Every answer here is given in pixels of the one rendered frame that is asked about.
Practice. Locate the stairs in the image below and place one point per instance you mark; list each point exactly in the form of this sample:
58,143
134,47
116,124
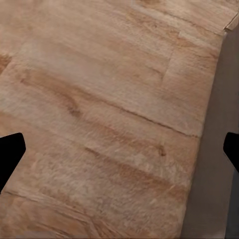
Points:
213,206

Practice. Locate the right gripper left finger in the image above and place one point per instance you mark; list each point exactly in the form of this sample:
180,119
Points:
12,148

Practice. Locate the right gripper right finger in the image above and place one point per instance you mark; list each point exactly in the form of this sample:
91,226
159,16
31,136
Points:
231,148

